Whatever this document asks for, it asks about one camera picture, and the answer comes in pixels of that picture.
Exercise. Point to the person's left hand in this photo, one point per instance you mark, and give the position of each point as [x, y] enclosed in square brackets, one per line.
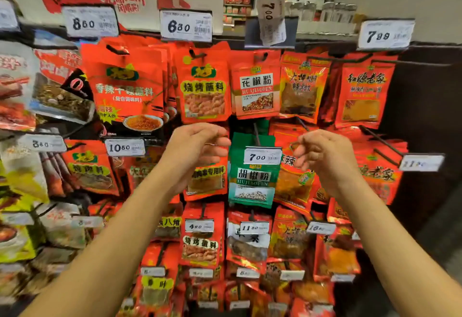
[191, 154]

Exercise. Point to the person's right hand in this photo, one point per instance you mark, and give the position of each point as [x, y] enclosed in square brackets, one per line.
[328, 158]

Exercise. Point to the red barbecue dip seasoning packet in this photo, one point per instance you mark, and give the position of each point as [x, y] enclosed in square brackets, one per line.
[203, 97]

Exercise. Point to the red Sichuan pepper powder packet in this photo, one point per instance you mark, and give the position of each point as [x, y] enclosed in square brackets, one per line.
[256, 89]

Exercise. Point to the person's right forearm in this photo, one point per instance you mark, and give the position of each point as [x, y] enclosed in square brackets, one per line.
[404, 255]

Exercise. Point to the person's left forearm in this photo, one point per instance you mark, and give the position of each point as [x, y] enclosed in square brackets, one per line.
[108, 255]

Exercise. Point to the distant shelf goods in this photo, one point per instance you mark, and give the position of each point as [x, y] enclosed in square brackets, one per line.
[317, 11]

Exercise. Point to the green white-label packet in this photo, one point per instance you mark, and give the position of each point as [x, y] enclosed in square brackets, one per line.
[252, 183]

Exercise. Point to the rows of hanging red packets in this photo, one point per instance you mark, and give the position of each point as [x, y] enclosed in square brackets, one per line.
[361, 89]

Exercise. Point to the hanging display of seasoning packets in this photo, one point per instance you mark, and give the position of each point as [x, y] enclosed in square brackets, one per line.
[186, 24]

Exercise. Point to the clear packet with red label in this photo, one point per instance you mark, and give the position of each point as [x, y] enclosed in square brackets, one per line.
[61, 100]

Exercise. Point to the pale white packet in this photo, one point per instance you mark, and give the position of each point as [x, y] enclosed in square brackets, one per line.
[25, 172]

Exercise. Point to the white red-print sauce packet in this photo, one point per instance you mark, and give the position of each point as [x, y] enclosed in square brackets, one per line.
[14, 104]

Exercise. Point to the assorted green brown packets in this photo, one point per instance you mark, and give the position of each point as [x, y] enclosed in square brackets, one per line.
[29, 241]

